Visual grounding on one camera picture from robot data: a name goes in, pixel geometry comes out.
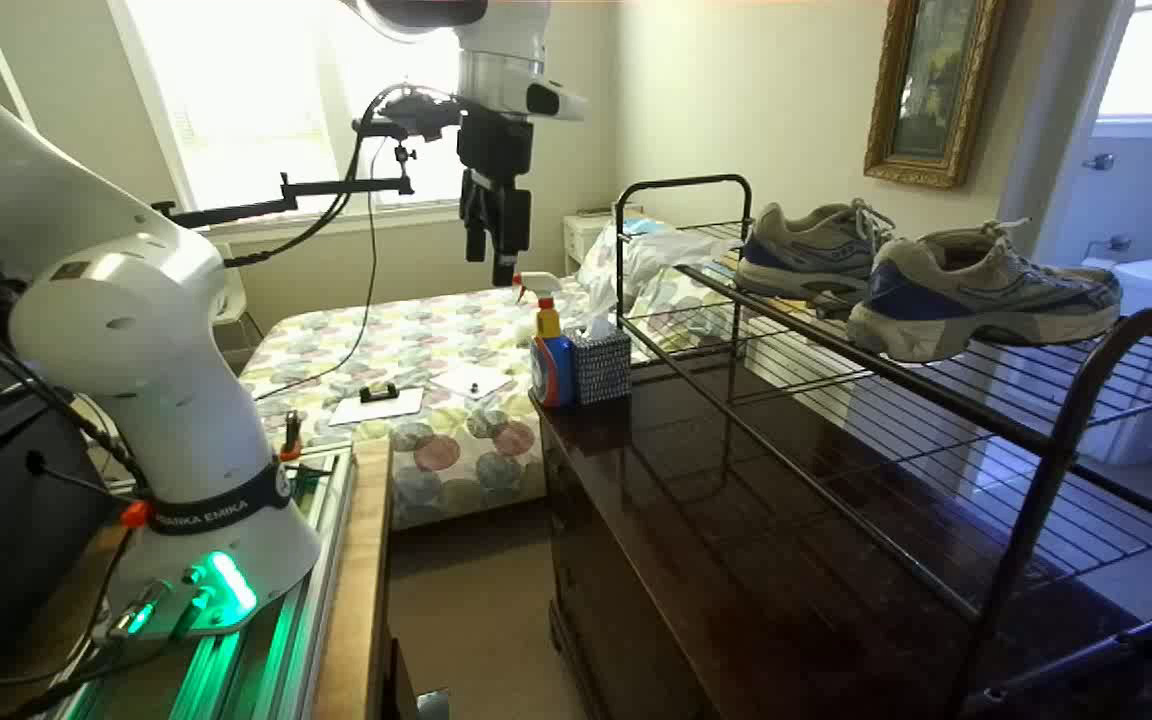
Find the bed with dotted cover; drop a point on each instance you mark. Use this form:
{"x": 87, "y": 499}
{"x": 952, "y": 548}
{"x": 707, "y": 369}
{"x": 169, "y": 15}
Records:
{"x": 443, "y": 443}

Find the blue spray bottle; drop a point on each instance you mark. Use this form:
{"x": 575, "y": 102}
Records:
{"x": 555, "y": 373}

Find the dark wooden dresser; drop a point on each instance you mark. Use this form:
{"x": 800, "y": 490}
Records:
{"x": 738, "y": 574}

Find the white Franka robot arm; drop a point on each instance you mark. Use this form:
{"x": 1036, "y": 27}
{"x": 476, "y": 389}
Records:
{"x": 136, "y": 345}

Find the black metal shoe rack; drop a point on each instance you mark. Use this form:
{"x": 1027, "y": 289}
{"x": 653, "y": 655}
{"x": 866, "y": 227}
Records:
{"x": 870, "y": 443}

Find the black electronics box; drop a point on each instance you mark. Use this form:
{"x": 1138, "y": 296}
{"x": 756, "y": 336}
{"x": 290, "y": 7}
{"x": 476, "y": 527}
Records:
{"x": 2, "y": 521}

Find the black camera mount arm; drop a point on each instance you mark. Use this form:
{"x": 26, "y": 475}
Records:
{"x": 297, "y": 194}

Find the black exterior camera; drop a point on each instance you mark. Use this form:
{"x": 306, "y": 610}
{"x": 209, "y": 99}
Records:
{"x": 399, "y": 127}

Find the gold framed picture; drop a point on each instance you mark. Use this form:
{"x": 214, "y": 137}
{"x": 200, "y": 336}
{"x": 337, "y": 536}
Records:
{"x": 932, "y": 84}

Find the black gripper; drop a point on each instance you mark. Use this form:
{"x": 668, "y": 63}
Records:
{"x": 493, "y": 144}

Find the white panel door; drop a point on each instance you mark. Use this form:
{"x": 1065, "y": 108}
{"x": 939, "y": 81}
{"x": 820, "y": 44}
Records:
{"x": 1130, "y": 144}

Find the white plastic bag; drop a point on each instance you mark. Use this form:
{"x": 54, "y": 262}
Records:
{"x": 656, "y": 262}

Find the white clipboard with black clip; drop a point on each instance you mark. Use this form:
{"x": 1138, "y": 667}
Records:
{"x": 379, "y": 396}

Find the white printed paper sheet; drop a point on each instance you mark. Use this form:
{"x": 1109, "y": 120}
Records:
{"x": 481, "y": 385}

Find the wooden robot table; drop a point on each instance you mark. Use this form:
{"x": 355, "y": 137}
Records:
{"x": 355, "y": 585}

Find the grey blue sneaker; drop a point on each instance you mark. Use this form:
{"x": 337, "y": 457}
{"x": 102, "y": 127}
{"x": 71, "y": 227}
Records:
{"x": 990, "y": 301}
{"x": 809, "y": 252}

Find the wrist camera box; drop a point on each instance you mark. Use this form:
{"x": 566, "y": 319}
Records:
{"x": 558, "y": 102}

